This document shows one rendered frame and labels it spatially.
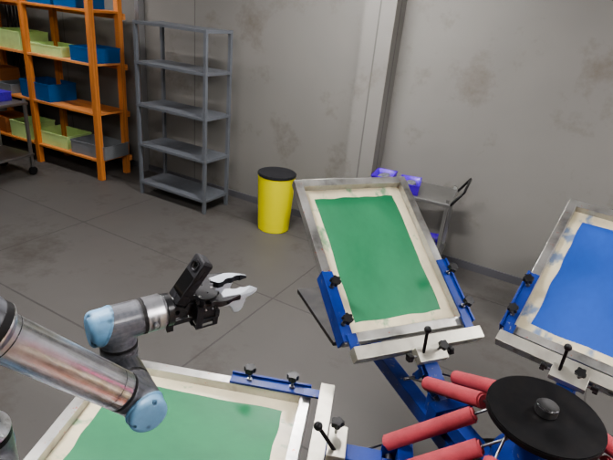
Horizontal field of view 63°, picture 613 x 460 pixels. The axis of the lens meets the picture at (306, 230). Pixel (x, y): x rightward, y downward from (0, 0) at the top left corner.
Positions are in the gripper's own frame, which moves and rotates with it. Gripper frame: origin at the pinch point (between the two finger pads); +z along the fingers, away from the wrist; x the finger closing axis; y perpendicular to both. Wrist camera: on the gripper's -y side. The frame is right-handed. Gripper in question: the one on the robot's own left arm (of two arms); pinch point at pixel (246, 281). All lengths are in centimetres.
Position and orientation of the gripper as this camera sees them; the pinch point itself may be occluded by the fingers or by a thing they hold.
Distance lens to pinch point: 118.0
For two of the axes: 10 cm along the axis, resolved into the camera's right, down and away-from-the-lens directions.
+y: -1.7, 8.5, 5.0
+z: 8.1, -1.7, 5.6
